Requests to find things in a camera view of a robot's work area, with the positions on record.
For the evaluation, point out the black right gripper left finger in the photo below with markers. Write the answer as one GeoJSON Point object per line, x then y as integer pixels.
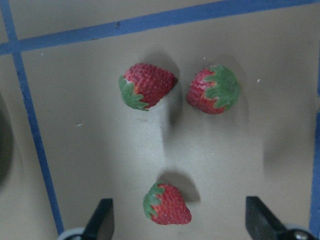
{"type": "Point", "coordinates": [101, 223]}

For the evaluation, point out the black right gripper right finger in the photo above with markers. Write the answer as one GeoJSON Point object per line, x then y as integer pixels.
{"type": "Point", "coordinates": [260, 222]}

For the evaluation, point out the red strawberry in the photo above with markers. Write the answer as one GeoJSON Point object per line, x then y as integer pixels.
{"type": "Point", "coordinates": [214, 90]}
{"type": "Point", "coordinates": [143, 85]}
{"type": "Point", "coordinates": [164, 205]}

